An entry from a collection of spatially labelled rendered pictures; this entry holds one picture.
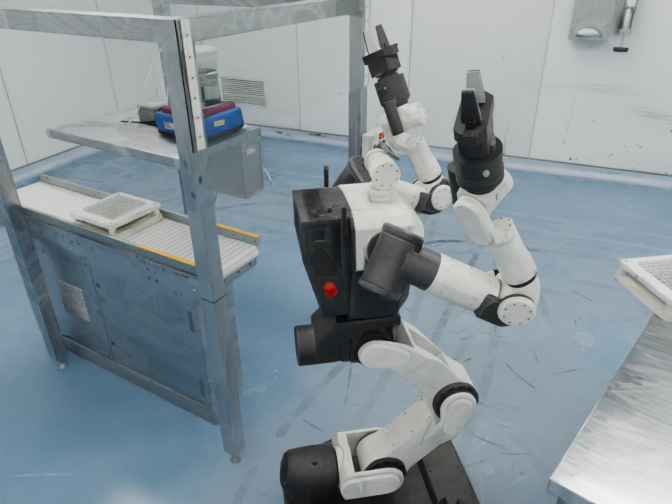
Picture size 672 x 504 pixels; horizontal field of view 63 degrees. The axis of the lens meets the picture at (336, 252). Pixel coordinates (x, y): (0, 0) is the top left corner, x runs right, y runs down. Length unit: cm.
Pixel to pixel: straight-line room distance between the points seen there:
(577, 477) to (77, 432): 200
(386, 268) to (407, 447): 84
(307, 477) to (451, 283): 90
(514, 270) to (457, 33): 421
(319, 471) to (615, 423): 89
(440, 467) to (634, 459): 86
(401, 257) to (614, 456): 61
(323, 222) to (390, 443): 86
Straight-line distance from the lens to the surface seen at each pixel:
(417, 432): 180
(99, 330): 273
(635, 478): 132
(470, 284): 119
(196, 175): 161
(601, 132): 527
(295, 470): 184
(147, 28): 160
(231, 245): 207
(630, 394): 151
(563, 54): 515
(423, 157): 165
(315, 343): 150
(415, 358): 156
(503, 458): 239
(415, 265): 115
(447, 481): 203
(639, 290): 188
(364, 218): 125
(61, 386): 291
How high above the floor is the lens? 175
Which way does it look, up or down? 29 degrees down
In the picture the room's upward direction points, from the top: 1 degrees counter-clockwise
